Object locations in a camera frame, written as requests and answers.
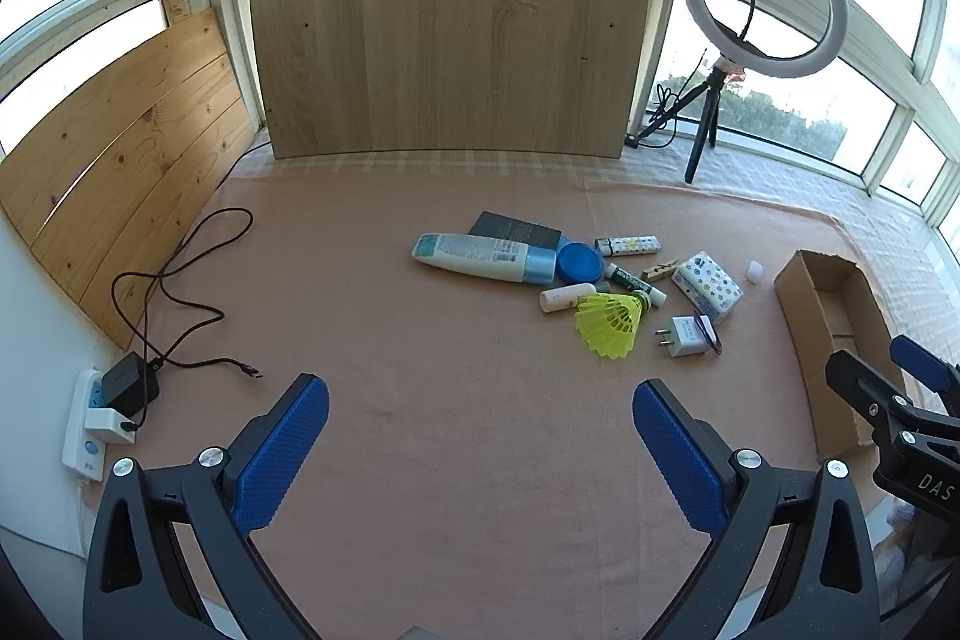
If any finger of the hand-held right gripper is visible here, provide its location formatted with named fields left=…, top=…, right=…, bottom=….
left=825, top=350, right=960, bottom=442
left=890, top=335, right=960, bottom=395

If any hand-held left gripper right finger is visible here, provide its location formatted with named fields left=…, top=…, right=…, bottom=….
left=632, top=377, right=880, bottom=640

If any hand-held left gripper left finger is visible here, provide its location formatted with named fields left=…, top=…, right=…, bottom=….
left=82, top=374, right=331, bottom=640

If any cardboard box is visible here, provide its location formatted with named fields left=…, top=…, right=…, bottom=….
left=774, top=248, right=908, bottom=461

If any yellow plastic shuttlecock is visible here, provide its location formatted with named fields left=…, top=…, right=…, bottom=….
left=575, top=291, right=650, bottom=360

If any green lip balm stick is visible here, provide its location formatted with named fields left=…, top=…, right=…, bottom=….
left=606, top=263, right=667, bottom=311

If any small white bottle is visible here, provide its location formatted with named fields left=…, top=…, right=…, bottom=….
left=540, top=282, right=599, bottom=314

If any patterned white lighter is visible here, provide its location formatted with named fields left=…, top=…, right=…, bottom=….
left=595, top=235, right=661, bottom=257

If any round blue lid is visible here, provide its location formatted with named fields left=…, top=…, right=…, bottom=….
left=556, top=242, right=605, bottom=286

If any dark box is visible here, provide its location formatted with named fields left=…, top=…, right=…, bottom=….
left=469, top=211, right=563, bottom=253

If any white lotion bottle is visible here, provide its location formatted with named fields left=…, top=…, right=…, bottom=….
left=411, top=233, right=557, bottom=285

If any dark red rubber band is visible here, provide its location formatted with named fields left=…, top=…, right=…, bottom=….
left=690, top=314, right=725, bottom=356

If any pink blanket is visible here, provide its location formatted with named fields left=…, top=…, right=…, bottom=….
left=97, top=164, right=916, bottom=640

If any patterned tissue pack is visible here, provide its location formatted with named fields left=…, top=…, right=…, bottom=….
left=670, top=250, right=745, bottom=324

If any black power adapter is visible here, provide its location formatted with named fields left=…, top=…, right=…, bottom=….
left=101, top=351, right=161, bottom=416

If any white plug adapter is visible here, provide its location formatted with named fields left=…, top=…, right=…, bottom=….
left=84, top=407, right=140, bottom=446

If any white power strip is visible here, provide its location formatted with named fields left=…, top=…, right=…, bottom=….
left=61, top=368, right=106, bottom=483

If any black tripod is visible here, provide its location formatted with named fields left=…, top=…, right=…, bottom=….
left=626, top=62, right=732, bottom=185

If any light oak wooden board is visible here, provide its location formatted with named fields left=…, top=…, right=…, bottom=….
left=247, top=0, right=657, bottom=161

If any dark red charging cable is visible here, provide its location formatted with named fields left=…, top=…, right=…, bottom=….
left=111, top=207, right=265, bottom=382

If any white USB wall charger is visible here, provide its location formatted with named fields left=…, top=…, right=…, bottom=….
left=655, top=316, right=710, bottom=360

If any pine slat wall panel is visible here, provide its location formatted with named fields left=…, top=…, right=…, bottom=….
left=0, top=6, right=263, bottom=352

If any black ring light cable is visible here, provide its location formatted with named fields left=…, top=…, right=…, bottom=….
left=626, top=51, right=710, bottom=150

